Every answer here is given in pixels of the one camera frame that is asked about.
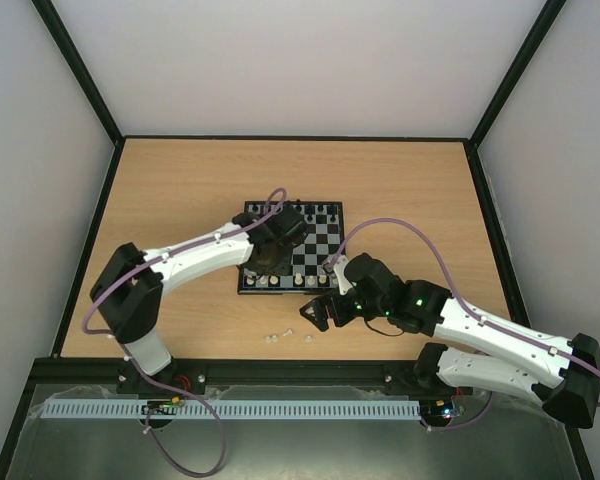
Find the black and grey chessboard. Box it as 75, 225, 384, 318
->
237, 210, 345, 295

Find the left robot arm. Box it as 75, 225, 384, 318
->
82, 208, 308, 390

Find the left electronics board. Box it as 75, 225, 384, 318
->
141, 396, 187, 416

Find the black pieces row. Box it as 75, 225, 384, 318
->
244, 200, 343, 224

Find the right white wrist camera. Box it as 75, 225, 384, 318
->
324, 252, 389, 299

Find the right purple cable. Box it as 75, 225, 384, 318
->
327, 218, 600, 431

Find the electronics board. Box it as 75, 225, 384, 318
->
420, 397, 466, 419
141, 396, 187, 416

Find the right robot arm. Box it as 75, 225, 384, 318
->
300, 279, 600, 429

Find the right electronics board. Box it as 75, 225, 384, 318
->
420, 397, 466, 419

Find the black frame rail front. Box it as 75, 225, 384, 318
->
29, 357, 561, 396

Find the white slotted cable duct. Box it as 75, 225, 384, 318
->
40, 399, 421, 421

